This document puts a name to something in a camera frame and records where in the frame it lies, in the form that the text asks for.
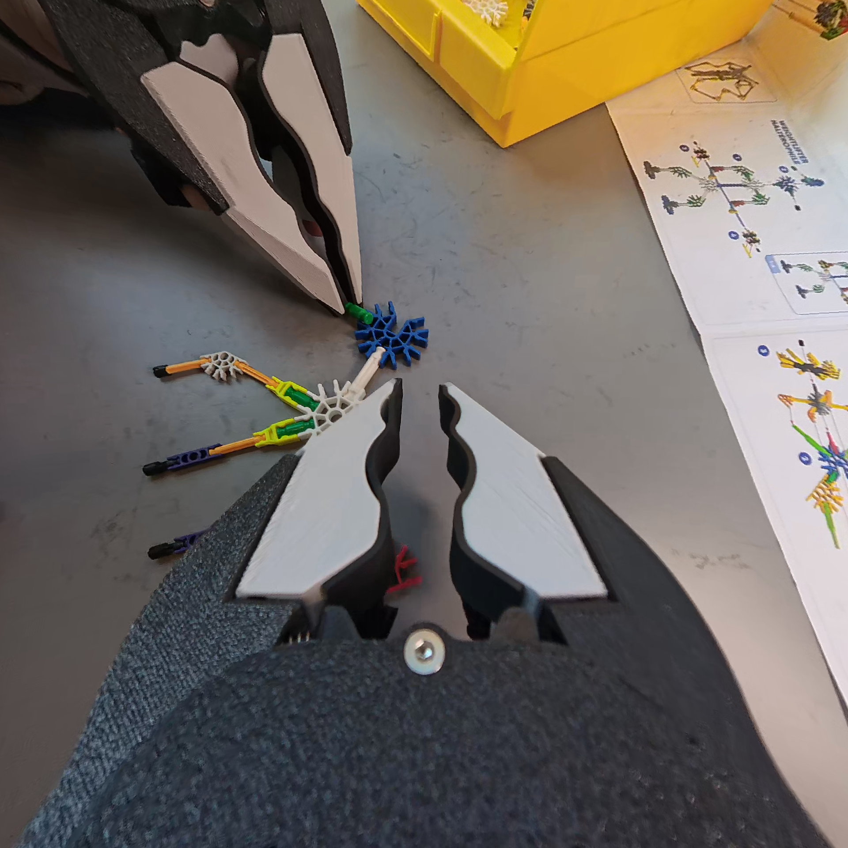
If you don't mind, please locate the multicoloured construction toy model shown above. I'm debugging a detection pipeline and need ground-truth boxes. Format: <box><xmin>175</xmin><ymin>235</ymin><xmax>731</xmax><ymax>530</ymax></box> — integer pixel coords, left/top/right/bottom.
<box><xmin>142</xmin><ymin>348</ymin><xmax>424</xmax><ymax>596</ymax></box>

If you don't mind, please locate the grey desk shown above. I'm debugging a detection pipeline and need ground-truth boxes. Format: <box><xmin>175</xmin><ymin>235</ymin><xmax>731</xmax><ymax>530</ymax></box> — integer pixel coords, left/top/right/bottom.
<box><xmin>0</xmin><ymin>0</ymin><xmax>848</xmax><ymax>848</ymax></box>

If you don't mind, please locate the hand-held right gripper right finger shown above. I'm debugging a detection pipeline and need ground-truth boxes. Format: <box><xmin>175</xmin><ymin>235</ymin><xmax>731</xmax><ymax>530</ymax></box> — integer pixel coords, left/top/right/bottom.
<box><xmin>439</xmin><ymin>382</ymin><xmax>609</xmax><ymax>640</ymax></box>

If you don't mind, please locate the yellow plastic bin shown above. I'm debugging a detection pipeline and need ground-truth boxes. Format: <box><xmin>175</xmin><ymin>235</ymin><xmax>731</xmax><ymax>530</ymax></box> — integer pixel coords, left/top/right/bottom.
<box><xmin>356</xmin><ymin>0</ymin><xmax>777</xmax><ymax>148</ymax></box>

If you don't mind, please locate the white instruction sheet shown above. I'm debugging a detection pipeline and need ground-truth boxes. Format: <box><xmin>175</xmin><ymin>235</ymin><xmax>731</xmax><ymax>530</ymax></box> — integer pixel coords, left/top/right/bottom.
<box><xmin>605</xmin><ymin>0</ymin><xmax>848</xmax><ymax>704</ymax></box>

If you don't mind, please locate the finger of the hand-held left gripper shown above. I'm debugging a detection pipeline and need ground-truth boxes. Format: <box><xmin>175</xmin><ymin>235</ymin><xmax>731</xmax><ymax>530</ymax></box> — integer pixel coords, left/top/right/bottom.
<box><xmin>258</xmin><ymin>32</ymin><xmax>365</xmax><ymax>307</ymax></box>
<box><xmin>141</xmin><ymin>60</ymin><xmax>348</xmax><ymax>314</ymax></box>

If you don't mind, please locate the blue snowflake connector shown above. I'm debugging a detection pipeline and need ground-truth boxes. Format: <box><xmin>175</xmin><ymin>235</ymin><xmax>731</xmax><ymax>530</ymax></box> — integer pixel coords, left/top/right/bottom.
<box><xmin>354</xmin><ymin>301</ymin><xmax>431</xmax><ymax>369</ymax></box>

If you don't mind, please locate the pile of toy pieces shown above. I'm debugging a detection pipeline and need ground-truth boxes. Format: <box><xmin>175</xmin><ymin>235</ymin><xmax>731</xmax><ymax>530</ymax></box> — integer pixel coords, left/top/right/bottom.
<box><xmin>459</xmin><ymin>0</ymin><xmax>534</xmax><ymax>29</ymax></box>

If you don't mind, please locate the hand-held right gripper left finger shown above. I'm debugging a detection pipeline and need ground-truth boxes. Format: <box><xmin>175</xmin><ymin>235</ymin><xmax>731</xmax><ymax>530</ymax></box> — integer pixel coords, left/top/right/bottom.
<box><xmin>235</xmin><ymin>378</ymin><xmax>405</xmax><ymax>637</ymax></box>

